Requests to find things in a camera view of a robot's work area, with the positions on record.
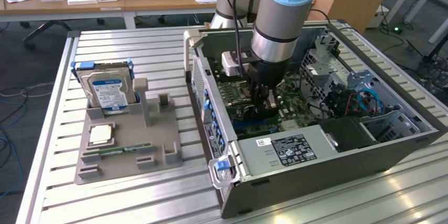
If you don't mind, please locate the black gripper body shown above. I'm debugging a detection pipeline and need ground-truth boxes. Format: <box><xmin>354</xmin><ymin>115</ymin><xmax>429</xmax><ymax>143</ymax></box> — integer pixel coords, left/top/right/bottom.
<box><xmin>247</xmin><ymin>60</ymin><xmax>291</xmax><ymax>90</ymax></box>

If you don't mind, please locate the CPU socket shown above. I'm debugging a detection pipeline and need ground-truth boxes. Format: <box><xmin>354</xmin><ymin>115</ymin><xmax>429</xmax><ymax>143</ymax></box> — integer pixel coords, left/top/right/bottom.
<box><xmin>237</xmin><ymin>81</ymin><xmax>254</xmax><ymax>102</ymax></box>

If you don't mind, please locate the green motherboard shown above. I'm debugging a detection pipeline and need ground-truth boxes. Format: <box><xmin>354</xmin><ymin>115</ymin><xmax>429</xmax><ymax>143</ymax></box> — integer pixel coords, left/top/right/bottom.
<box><xmin>206</xmin><ymin>57</ymin><xmax>326</xmax><ymax>141</ymax></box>

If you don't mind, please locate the blue expansion slot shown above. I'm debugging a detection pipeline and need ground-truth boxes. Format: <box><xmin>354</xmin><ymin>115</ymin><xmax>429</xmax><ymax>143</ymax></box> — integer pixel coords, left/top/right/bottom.
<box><xmin>233</xmin><ymin>121</ymin><xmax>262</xmax><ymax>130</ymax></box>

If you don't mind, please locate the perforated metal drive cage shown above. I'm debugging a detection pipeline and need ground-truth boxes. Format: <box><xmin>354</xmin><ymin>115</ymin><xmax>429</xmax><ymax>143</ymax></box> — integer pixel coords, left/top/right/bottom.
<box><xmin>301</xmin><ymin>31</ymin><xmax>355</xmax><ymax>101</ymax></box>

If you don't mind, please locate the grey power supply unit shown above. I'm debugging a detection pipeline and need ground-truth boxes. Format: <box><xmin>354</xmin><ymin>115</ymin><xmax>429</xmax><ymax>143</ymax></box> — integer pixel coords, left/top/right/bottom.
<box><xmin>231</xmin><ymin>124</ymin><xmax>341</xmax><ymax>178</ymax></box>

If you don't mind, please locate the blue case latch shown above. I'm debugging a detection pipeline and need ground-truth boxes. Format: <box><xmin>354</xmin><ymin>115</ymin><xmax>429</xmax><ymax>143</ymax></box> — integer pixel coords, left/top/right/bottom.
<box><xmin>214</xmin><ymin>158</ymin><xmax>235</xmax><ymax>174</ymax></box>

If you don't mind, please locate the grey open PC case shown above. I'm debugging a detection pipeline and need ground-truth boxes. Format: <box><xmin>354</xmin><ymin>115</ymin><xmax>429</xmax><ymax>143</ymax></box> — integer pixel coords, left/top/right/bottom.
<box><xmin>185</xmin><ymin>19</ymin><xmax>448</xmax><ymax>219</ymax></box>

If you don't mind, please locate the grey parts rack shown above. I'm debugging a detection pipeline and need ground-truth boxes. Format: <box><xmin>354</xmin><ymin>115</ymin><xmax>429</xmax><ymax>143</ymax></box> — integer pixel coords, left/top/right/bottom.
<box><xmin>74</xmin><ymin>77</ymin><xmax>185</xmax><ymax>186</ymax></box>

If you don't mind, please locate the white socket box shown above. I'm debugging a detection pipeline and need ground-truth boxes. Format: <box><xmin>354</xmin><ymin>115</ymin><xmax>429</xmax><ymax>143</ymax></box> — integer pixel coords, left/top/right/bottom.
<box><xmin>367</xmin><ymin>5</ymin><xmax>391</xmax><ymax>29</ymax></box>

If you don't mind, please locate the metal disk bay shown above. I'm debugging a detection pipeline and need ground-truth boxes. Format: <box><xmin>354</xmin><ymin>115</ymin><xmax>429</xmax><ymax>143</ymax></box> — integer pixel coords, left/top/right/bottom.
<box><xmin>359</xmin><ymin>110</ymin><xmax>423</xmax><ymax>143</ymax></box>

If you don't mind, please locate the hard disk in blue caddy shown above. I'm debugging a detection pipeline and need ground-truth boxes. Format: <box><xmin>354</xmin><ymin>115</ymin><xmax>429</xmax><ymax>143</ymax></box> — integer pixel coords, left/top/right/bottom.
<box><xmin>71</xmin><ymin>58</ymin><xmax>138</xmax><ymax>116</ymax></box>

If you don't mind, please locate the green RAM stick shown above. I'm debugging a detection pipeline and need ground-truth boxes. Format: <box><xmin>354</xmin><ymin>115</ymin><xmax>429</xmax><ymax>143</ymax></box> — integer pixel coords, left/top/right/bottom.
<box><xmin>83</xmin><ymin>143</ymin><xmax>154</xmax><ymax>156</ymax></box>

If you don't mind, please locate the silver CPU chip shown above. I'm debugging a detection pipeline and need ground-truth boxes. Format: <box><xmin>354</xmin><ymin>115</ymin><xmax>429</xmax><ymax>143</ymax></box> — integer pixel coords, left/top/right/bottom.
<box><xmin>90</xmin><ymin>125</ymin><xmax>115</xmax><ymax>146</ymax></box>

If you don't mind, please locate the black chair base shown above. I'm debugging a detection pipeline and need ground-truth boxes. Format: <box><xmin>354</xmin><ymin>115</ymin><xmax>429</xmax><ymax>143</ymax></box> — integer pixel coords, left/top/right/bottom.
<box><xmin>21</xmin><ymin>18</ymin><xmax>106</xmax><ymax>51</ymax></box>

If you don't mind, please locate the wooden desk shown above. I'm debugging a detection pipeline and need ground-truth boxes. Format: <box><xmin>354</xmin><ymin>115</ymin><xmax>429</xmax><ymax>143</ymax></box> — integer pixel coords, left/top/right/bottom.
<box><xmin>0</xmin><ymin>0</ymin><xmax>318</xmax><ymax>29</ymax></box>

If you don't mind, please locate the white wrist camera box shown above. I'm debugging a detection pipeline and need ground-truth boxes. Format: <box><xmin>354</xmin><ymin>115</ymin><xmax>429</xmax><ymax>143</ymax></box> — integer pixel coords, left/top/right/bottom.
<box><xmin>221</xmin><ymin>50</ymin><xmax>261</xmax><ymax>77</ymax></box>

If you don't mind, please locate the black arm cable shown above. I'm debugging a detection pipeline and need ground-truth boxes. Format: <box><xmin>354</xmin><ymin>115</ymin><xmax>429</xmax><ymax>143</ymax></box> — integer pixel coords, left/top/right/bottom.
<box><xmin>217</xmin><ymin>0</ymin><xmax>247</xmax><ymax>76</ymax></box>

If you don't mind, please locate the red disk wire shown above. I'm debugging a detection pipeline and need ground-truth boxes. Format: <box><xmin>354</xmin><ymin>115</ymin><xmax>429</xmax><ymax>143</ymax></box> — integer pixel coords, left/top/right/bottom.
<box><xmin>345</xmin><ymin>93</ymin><xmax>355</xmax><ymax>116</ymax></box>

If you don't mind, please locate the silver metal bracket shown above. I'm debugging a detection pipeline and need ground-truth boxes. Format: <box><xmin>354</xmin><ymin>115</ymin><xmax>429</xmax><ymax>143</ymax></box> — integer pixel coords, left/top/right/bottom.
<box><xmin>346</xmin><ymin>69</ymin><xmax>382</xmax><ymax>90</ymax></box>

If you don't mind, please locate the black case power cable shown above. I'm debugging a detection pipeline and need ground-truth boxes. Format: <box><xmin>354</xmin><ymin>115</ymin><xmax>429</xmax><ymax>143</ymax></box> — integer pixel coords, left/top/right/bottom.
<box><xmin>310</xmin><ymin>8</ymin><xmax>333</xmax><ymax>28</ymax></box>

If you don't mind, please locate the blue disk wire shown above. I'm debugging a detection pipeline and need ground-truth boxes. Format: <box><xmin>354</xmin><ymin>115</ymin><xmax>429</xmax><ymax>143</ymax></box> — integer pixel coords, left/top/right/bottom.
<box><xmin>359</xmin><ymin>87</ymin><xmax>387</xmax><ymax>118</ymax></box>

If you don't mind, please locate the white table frame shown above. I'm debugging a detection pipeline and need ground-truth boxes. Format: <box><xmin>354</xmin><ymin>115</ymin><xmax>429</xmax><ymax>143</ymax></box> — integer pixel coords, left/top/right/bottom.
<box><xmin>383</xmin><ymin>0</ymin><xmax>448</xmax><ymax>44</ymax></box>

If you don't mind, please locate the grey floor cable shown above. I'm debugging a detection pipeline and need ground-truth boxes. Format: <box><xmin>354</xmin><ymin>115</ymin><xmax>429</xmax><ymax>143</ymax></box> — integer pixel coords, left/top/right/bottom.
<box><xmin>0</xmin><ymin>81</ymin><xmax>58</xmax><ymax>99</ymax></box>

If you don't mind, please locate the blue floor cable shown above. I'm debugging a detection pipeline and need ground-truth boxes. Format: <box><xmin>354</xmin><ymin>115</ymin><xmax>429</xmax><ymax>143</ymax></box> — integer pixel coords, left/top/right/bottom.
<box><xmin>0</xmin><ymin>97</ymin><xmax>29</xmax><ymax>198</ymax></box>

